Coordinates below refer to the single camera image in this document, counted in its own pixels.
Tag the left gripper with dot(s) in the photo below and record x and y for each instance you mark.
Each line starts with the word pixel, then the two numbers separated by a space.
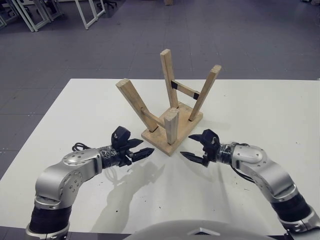
pixel 120 160

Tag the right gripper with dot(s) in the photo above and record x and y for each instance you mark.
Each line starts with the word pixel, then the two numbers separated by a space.
pixel 211 153

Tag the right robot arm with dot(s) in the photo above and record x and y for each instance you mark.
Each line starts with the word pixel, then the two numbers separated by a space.
pixel 260 170

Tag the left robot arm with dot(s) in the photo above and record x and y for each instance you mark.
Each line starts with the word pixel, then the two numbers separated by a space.
pixel 75 172

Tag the wooden seat board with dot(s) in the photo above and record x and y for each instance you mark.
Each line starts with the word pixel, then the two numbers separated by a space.
pixel 160 140

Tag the wooden leg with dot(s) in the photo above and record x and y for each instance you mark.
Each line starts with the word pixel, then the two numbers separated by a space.
pixel 135 102
pixel 169 77
pixel 172 127
pixel 205 92

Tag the plain wooden cross bar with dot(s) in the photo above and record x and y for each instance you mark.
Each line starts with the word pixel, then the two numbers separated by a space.
pixel 153 117

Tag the wooden cross bar black caps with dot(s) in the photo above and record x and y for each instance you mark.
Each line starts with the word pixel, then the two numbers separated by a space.
pixel 185 89

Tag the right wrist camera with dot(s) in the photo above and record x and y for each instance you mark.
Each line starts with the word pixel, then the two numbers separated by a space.
pixel 210 136

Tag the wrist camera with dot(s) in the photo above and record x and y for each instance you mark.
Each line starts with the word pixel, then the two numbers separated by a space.
pixel 121 136
pixel 210 136

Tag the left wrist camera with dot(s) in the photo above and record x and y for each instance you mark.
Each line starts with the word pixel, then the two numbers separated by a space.
pixel 121 136

